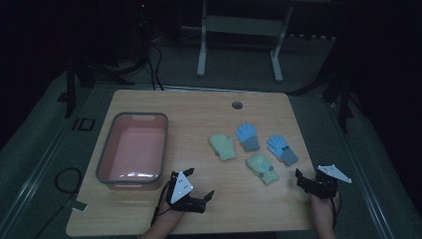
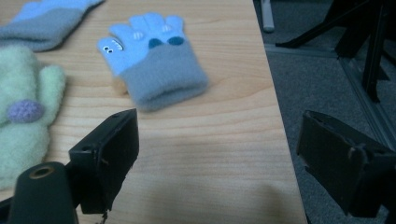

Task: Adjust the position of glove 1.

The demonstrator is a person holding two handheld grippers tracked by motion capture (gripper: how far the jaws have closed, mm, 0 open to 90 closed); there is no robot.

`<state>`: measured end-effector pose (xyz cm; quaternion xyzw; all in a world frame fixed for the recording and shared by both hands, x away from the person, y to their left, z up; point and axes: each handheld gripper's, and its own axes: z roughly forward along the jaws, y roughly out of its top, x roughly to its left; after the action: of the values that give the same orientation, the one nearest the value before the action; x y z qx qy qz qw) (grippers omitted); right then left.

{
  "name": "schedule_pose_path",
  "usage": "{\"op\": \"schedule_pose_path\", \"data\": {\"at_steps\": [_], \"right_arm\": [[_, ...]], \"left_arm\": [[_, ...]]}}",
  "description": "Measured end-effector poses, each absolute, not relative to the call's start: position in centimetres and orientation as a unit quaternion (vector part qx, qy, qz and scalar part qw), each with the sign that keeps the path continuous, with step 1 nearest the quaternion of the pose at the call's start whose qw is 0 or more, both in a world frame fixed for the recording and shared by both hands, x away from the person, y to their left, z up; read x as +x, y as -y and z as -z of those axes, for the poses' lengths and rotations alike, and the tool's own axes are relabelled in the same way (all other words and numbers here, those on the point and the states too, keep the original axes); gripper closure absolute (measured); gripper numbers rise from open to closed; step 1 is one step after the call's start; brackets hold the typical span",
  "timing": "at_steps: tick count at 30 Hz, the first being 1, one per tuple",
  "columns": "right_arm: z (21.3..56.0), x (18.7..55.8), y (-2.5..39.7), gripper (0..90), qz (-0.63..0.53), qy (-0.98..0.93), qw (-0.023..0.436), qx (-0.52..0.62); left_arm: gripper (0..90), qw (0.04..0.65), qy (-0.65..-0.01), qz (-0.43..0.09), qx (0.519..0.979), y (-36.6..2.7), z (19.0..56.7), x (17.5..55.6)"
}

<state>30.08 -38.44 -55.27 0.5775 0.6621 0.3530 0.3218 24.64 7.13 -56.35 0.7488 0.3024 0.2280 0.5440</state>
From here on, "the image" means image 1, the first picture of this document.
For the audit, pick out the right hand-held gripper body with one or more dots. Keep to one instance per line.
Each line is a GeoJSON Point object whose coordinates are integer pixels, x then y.
{"type": "Point", "coordinates": [326, 182]}

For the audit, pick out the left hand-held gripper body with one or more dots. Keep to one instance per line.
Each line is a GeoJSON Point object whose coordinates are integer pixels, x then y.
{"type": "Point", "coordinates": [180, 189]}

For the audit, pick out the blue glove with dark dots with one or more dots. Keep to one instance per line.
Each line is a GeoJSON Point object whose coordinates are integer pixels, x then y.
{"type": "Point", "coordinates": [282, 149]}

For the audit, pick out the green glove with face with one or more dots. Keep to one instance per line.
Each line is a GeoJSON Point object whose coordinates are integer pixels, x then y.
{"type": "Point", "coordinates": [262, 167]}

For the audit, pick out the plain green glove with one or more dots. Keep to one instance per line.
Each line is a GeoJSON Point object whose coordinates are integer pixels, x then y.
{"type": "Point", "coordinates": [223, 147]}

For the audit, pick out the pink basin with grey rim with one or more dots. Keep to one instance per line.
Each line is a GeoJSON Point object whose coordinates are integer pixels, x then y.
{"type": "Point", "coordinates": [132, 151]}

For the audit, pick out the plain blue glove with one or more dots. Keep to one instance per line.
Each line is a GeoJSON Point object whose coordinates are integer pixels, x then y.
{"type": "Point", "coordinates": [248, 136]}

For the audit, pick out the person's right hand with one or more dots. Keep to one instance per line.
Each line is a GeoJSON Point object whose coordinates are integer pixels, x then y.
{"type": "Point", "coordinates": [323, 207]}

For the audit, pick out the person's left hand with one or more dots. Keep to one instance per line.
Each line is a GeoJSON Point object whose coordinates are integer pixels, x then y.
{"type": "Point", "coordinates": [167, 210]}

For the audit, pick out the grey round table grommet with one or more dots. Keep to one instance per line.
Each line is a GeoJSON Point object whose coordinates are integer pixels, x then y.
{"type": "Point", "coordinates": [237, 105]}

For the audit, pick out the grey tape piece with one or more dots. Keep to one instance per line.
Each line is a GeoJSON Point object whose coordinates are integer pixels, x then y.
{"type": "Point", "coordinates": [79, 205]}

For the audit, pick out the black tripod stand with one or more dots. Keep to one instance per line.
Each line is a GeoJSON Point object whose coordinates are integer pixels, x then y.
{"type": "Point", "coordinates": [96, 71]}

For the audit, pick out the white metal stand frame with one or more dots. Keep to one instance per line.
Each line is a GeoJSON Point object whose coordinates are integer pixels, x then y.
{"type": "Point", "coordinates": [244, 30]}

